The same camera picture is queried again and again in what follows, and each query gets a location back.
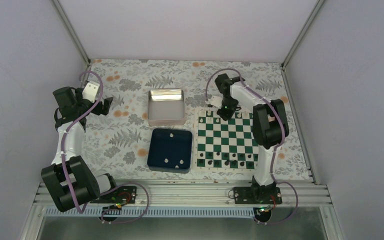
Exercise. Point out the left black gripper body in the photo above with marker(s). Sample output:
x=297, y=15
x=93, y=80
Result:
x=98, y=111

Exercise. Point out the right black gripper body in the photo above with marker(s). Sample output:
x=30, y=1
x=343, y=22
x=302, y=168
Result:
x=231, y=105

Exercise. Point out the blue square tray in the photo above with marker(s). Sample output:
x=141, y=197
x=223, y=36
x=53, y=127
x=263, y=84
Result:
x=170, y=150

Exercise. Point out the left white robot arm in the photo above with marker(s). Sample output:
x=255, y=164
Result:
x=68, y=179

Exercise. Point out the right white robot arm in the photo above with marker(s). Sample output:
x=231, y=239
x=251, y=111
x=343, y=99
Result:
x=269, y=128

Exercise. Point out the green white chess board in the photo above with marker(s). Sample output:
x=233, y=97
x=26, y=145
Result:
x=212, y=134

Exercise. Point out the black chess pieces row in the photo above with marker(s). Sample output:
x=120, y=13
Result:
x=226, y=160

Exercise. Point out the floral patterned table mat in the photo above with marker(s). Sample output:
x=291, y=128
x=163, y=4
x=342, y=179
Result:
x=118, y=143

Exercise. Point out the silver metal tin tray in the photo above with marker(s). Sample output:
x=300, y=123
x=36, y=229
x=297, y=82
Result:
x=166, y=107

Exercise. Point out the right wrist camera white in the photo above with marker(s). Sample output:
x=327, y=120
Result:
x=215, y=101

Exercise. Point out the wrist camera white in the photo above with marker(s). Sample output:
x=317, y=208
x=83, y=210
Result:
x=90, y=91
x=215, y=101

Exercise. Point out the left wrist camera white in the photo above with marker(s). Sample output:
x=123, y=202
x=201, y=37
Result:
x=90, y=91

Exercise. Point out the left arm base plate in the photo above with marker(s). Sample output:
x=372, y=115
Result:
x=121, y=196

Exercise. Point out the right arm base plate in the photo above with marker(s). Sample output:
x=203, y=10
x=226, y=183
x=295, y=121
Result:
x=253, y=196

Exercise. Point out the aluminium rail frame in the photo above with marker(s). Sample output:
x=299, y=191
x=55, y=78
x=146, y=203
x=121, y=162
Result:
x=193, y=199

